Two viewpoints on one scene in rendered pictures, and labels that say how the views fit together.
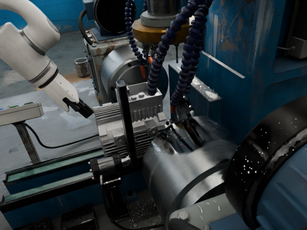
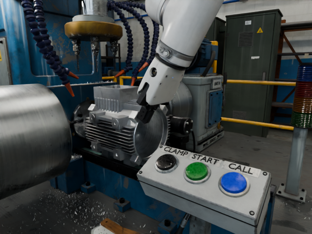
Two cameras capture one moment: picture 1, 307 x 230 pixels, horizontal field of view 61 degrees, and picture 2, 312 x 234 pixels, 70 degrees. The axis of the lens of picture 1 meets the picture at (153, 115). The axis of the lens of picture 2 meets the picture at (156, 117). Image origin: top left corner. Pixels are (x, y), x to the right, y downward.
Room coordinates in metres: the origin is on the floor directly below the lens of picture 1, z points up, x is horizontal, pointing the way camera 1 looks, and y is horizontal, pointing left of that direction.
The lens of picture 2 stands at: (1.01, 0.68, 1.21)
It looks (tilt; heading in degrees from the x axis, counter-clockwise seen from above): 13 degrees down; 233
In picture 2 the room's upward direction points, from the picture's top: straight up
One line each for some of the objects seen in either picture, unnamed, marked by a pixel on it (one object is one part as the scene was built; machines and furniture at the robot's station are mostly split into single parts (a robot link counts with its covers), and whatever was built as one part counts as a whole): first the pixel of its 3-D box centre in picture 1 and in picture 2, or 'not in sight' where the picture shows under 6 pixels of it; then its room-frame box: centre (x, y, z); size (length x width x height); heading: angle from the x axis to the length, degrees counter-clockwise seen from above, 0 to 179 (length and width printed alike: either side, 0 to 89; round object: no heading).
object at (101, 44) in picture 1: (119, 66); not in sight; (1.28, 0.15, 0.99); 0.35 x 0.31 x 0.37; 17
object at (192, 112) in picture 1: (184, 114); (90, 120); (0.73, -0.10, 1.02); 0.15 x 0.02 x 0.15; 17
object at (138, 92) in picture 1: (139, 101); (118, 98); (0.69, 0.04, 1.11); 0.12 x 0.11 x 0.07; 106
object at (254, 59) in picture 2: not in sight; (248, 81); (-2.31, -1.33, 0.98); 0.72 x 0.49 x 1.96; 108
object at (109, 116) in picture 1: (130, 129); (128, 128); (0.68, 0.08, 1.01); 0.20 x 0.19 x 0.19; 106
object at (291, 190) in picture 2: not in sight; (300, 132); (0.26, 0.42, 1.01); 0.08 x 0.08 x 0.42; 17
